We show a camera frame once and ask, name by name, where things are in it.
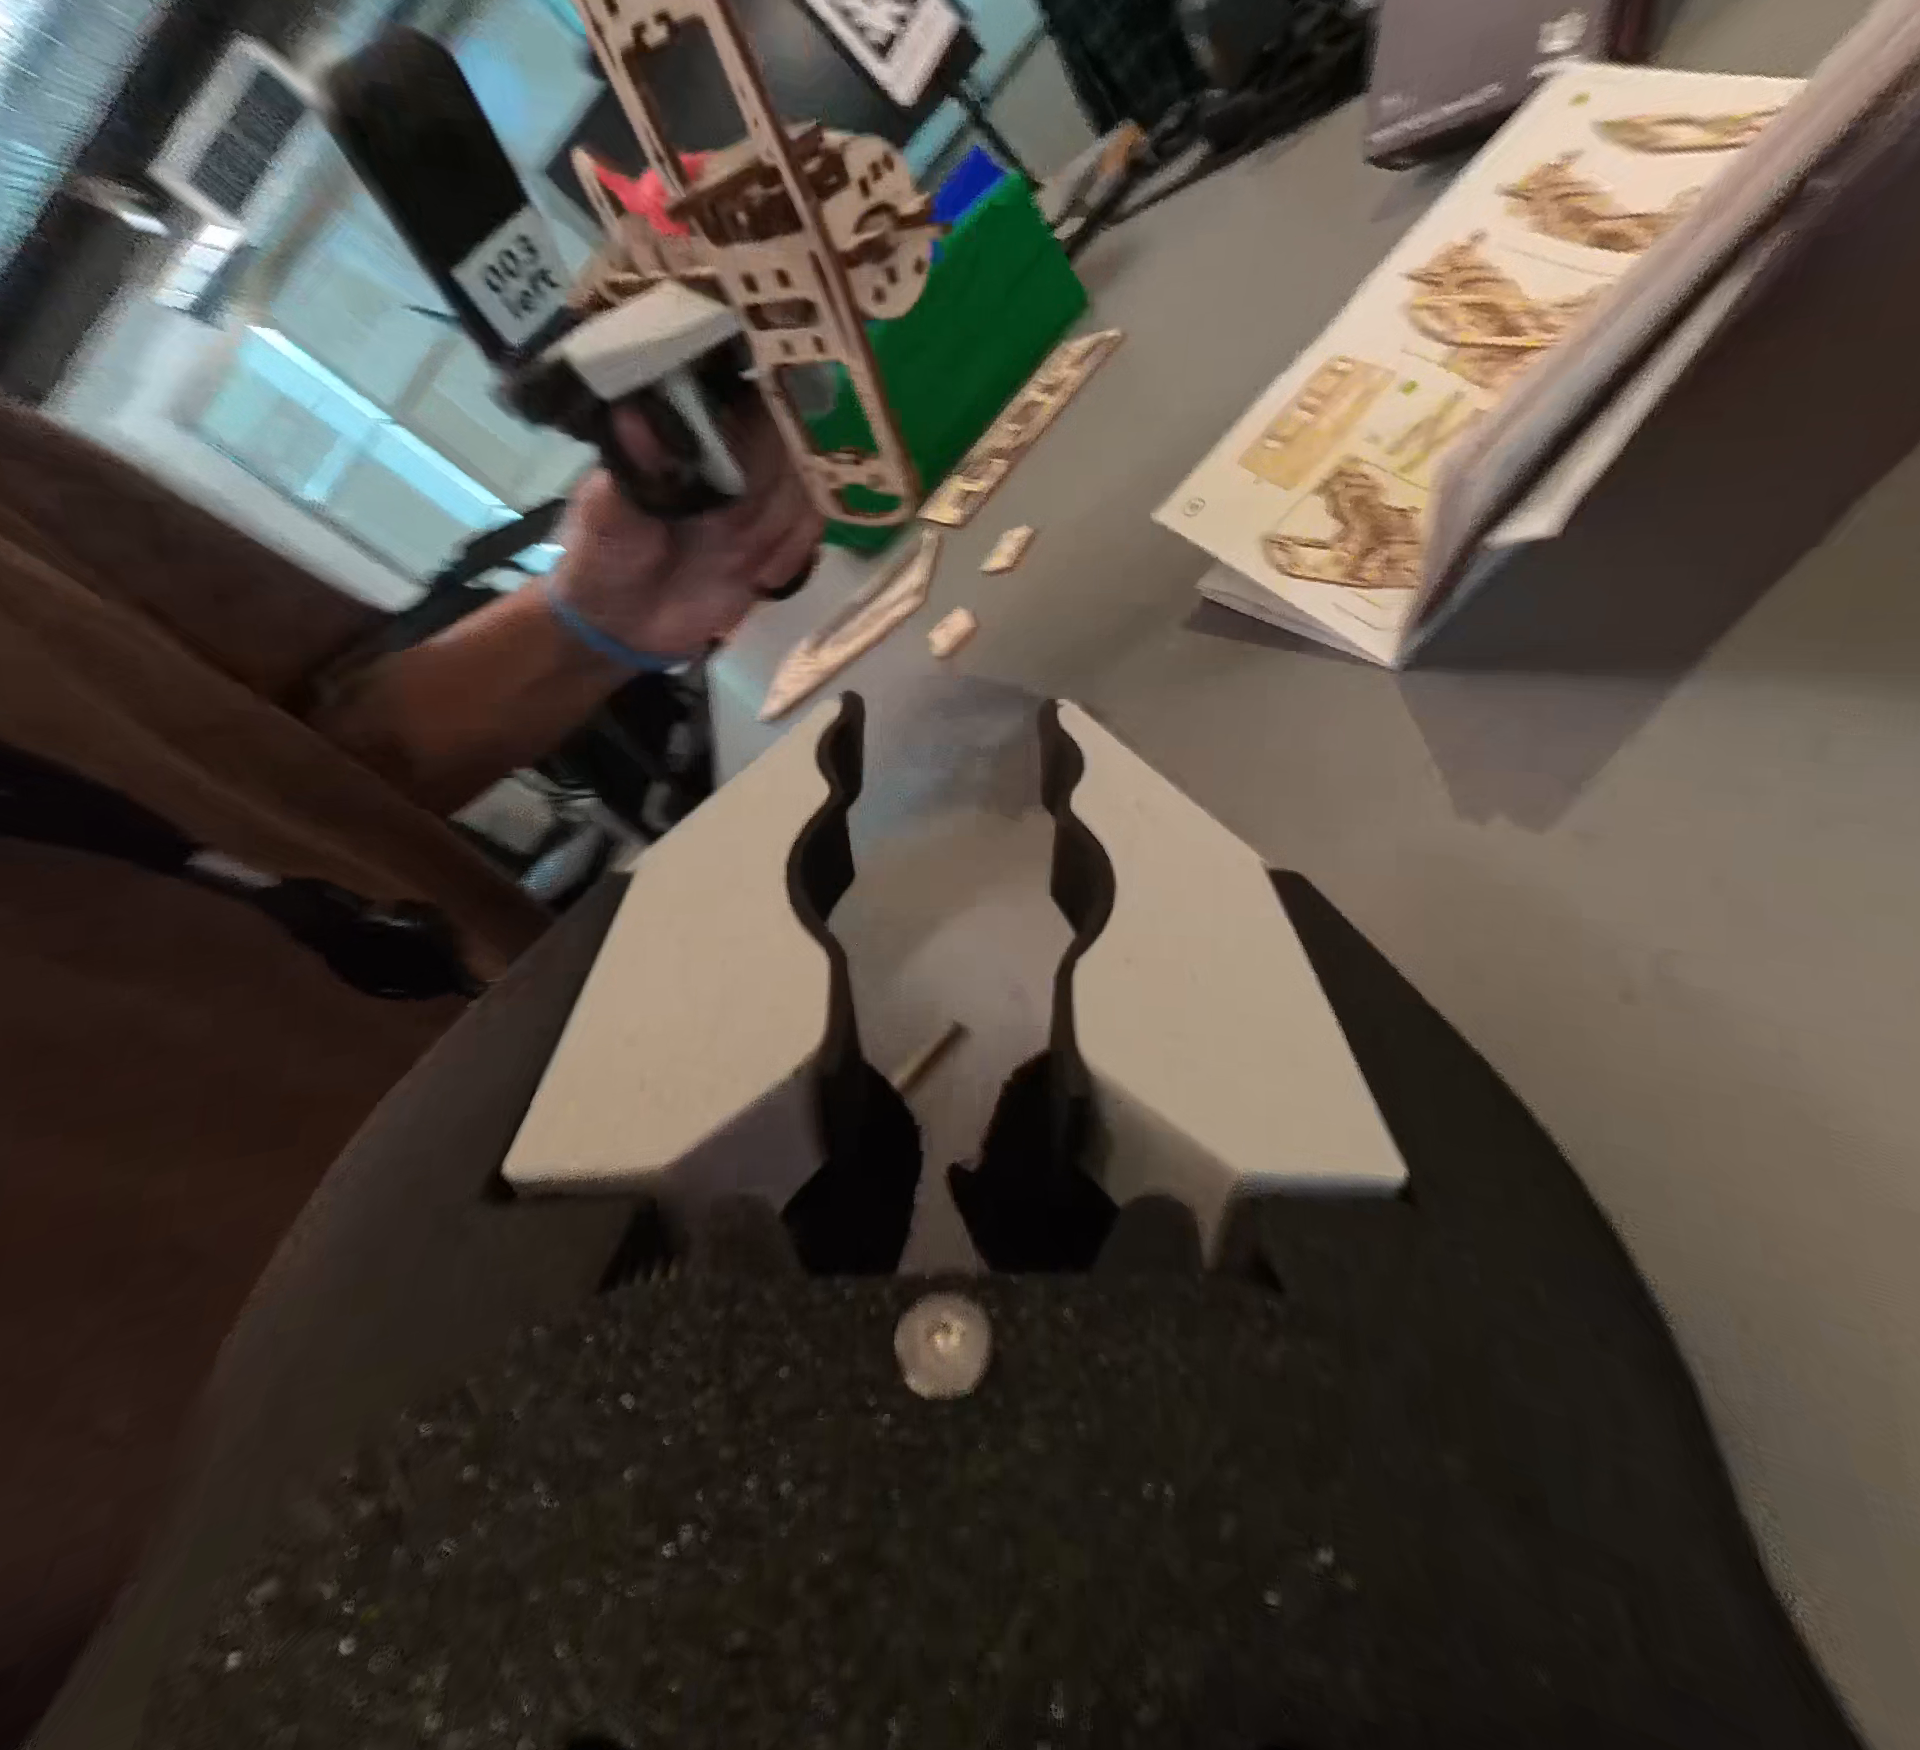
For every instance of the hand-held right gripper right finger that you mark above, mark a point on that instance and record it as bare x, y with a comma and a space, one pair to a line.
1217, 1001

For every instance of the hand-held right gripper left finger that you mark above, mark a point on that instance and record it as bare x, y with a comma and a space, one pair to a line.
690, 1001

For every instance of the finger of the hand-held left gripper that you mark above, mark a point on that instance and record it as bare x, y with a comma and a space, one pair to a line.
712, 440
652, 344

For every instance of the wooden airplane model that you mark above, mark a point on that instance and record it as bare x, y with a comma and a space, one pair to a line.
751, 266

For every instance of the wooden frame sheet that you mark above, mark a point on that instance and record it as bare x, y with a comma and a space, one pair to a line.
847, 633

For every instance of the grey desk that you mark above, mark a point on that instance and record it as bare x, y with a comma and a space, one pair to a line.
1499, 879

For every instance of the person's left hand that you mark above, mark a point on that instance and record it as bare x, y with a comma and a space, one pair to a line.
678, 581

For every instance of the blue wristband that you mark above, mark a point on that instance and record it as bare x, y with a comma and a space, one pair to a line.
600, 640

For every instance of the thin wooden stick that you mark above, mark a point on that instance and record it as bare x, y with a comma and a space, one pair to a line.
931, 1054

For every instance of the green plastic bin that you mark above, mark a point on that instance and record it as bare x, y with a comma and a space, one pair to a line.
959, 324

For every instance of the small wooden piece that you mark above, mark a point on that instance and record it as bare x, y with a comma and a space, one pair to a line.
953, 633
1010, 551

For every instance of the wooden sheet with cutouts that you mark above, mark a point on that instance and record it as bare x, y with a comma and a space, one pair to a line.
1034, 408

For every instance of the blue plastic bin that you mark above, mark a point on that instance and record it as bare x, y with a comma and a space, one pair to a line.
974, 182

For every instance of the open instruction booklet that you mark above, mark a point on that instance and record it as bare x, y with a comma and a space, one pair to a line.
1349, 460

